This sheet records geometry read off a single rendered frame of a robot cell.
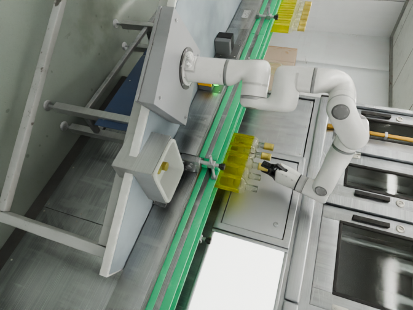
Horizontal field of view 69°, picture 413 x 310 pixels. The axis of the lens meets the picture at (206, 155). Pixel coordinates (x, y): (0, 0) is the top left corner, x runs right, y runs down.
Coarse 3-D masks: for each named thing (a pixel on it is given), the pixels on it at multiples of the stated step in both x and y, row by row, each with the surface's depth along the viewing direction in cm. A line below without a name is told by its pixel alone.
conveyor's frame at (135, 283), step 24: (240, 24) 172; (240, 48) 160; (216, 96) 141; (192, 120) 135; (192, 144) 127; (168, 216) 120; (144, 240) 115; (168, 240) 114; (144, 264) 110; (120, 288) 106; (144, 288) 105
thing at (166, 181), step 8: (168, 144) 105; (168, 152) 115; (176, 152) 114; (160, 160) 101; (168, 160) 120; (176, 160) 119; (168, 168) 124; (176, 168) 123; (160, 176) 121; (168, 176) 122; (176, 176) 122; (160, 184) 120; (168, 184) 120; (176, 184) 120; (160, 192) 108; (168, 192) 118; (168, 200) 115
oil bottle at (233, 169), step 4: (228, 164) 134; (232, 164) 134; (236, 164) 134; (228, 168) 133; (232, 168) 133; (236, 168) 132; (240, 168) 132; (244, 168) 132; (224, 172) 132; (228, 172) 132; (232, 172) 131; (236, 172) 131; (240, 172) 131; (244, 172) 131; (248, 172) 131; (240, 176) 130; (244, 176) 130; (248, 176) 131
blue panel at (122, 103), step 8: (144, 56) 169; (136, 64) 166; (136, 72) 162; (128, 80) 159; (136, 80) 158; (120, 88) 156; (128, 88) 155; (136, 88) 154; (120, 96) 152; (128, 96) 152; (112, 104) 150; (120, 104) 149; (128, 104) 148; (112, 112) 146; (120, 112) 146; (128, 112) 145; (104, 120) 144; (112, 128) 140; (120, 128) 140
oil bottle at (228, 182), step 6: (222, 174) 132; (228, 174) 131; (216, 180) 130; (222, 180) 130; (228, 180) 129; (234, 180) 129; (240, 180) 129; (216, 186) 133; (222, 186) 131; (228, 186) 129; (234, 186) 128; (240, 186) 127; (240, 192) 130
